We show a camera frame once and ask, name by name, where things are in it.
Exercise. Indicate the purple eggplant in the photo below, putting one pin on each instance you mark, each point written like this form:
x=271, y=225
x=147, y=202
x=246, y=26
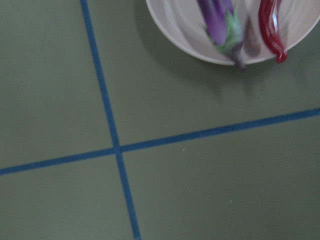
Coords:
x=224, y=29

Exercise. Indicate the red chili pepper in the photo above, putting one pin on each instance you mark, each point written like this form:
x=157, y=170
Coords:
x=268, y=19

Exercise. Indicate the pink plate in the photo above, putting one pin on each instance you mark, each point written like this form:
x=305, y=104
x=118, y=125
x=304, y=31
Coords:
x=182, y=23

